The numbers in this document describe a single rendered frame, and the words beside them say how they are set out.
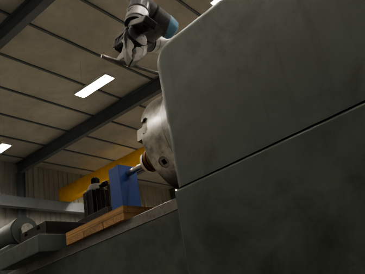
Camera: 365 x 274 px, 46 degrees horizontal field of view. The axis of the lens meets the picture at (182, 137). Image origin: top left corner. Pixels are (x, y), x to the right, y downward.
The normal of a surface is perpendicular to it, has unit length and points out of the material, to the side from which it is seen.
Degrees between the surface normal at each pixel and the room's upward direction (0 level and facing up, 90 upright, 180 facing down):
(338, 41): 90
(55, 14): 180
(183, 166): 90
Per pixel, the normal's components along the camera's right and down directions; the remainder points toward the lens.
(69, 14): 0.17, 0.91
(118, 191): -0.70, -0.16
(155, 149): -0.60, 0.16
